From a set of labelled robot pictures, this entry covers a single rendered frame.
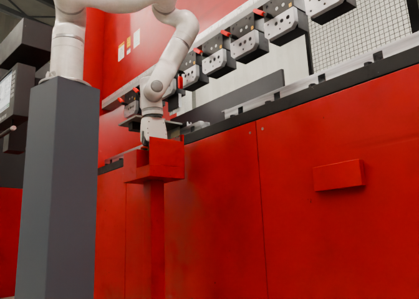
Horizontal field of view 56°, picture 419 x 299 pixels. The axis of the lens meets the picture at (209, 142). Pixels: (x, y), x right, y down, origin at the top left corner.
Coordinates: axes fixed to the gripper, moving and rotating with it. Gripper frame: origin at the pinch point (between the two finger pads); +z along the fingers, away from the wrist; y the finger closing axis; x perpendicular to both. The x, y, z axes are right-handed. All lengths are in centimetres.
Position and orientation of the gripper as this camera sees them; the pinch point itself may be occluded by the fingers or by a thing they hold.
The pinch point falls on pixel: (156, 156)
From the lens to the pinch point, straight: 153.2
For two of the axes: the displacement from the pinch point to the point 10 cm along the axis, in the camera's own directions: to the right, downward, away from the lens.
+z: 1.0, 9.8, -1.8
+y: -7.5, -0.4, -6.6
